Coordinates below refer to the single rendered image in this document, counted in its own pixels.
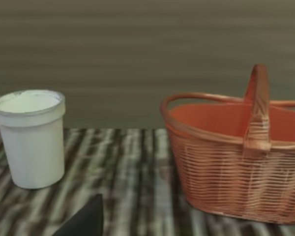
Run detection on orange wicker basket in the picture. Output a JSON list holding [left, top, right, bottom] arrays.
[[159, 63, 295, 225]]

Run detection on white plastic cup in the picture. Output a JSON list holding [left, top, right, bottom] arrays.
[[0, 89, 66, 190]]

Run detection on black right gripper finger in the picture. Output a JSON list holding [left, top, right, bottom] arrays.
[[53, 193, 104, 236]]

